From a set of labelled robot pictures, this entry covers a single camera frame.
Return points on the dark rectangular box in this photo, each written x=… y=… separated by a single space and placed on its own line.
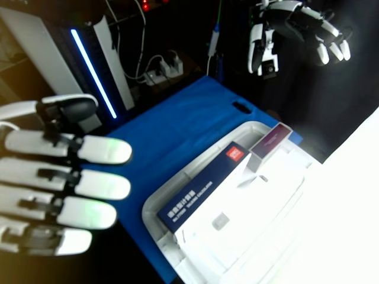
x=271 y=139

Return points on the white and navy calculator box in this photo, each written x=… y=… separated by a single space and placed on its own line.
x=201 y=189

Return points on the white plastic tray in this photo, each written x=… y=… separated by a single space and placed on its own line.
x=177 y=260

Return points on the blue cloth with hole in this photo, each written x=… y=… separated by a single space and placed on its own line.
x=177 y=124

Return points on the white power strip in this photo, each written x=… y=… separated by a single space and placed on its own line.
x=154 y=77

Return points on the white tower with blue light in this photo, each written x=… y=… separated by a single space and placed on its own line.
x=38 y=50

